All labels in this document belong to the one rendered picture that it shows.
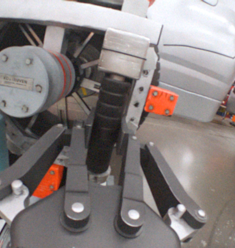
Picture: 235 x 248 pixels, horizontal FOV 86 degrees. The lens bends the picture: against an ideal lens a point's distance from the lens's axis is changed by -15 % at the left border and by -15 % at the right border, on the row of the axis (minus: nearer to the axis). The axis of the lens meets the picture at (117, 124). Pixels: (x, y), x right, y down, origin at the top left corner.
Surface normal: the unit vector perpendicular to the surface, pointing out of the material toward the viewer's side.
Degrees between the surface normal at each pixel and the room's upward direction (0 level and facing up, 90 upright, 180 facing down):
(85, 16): 90
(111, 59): 90
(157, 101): 90
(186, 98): 90
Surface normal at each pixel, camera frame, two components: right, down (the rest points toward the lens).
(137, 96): 0.04, 0.36
